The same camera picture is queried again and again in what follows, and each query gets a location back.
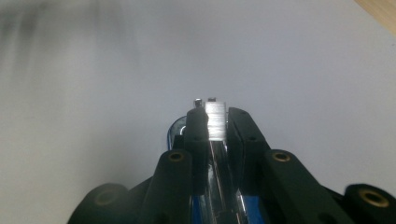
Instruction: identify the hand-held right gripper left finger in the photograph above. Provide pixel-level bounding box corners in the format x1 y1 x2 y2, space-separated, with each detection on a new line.
146 106 209 224

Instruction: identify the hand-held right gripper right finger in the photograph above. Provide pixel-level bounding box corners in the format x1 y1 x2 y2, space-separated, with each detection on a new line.
227 107 354 224

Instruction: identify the staple strip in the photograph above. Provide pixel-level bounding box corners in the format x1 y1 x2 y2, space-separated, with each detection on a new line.
204 97 227 141

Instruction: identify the blue stapler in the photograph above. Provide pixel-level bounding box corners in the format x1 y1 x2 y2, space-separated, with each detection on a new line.
166 97 265 224

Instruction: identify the wooden table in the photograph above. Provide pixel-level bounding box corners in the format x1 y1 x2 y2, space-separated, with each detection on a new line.
353 0 396 36

